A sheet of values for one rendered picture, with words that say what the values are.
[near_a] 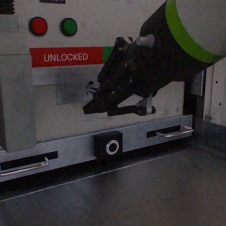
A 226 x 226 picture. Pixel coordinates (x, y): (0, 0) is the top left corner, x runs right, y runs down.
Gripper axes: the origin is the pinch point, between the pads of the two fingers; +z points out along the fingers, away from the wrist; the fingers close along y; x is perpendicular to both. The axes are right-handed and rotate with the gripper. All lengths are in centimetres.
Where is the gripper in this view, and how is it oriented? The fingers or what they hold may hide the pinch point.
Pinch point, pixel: (98, 104)
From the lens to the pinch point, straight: 56.2
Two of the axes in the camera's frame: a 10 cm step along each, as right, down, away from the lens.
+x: 8.4, -1.3, 5.3
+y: 2.7, 9.4, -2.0
